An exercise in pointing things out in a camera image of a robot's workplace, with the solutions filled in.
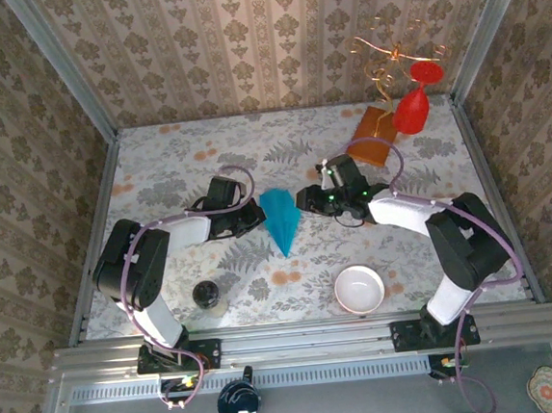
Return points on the blue paper sheet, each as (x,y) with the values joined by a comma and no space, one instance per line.
(281,220)

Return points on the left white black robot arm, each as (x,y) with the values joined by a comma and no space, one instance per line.
(186,226)

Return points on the floral table cloth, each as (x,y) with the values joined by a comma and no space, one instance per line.
(310,266)

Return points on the small black jar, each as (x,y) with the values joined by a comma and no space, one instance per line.
(205,294)

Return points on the white bowl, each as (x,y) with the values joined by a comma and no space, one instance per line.
(359,290)

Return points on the red wine glass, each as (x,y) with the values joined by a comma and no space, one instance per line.
(410,115)

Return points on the small electronics board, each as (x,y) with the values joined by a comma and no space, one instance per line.
(447,363)
(178,384)

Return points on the dark blue mug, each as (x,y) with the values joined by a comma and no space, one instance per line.
(239,405)

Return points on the aluminium mounting rail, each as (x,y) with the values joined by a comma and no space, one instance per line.
(307,339)

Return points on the aluminium side rail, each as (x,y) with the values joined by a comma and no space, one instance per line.
(481,159)
(103,192)

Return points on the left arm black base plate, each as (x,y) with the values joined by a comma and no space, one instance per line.
(206,352)

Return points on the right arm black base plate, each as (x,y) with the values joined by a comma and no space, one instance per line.
(408,337)

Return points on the aluminium frame post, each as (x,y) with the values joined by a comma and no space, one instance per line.
(487,24)
(60,66)

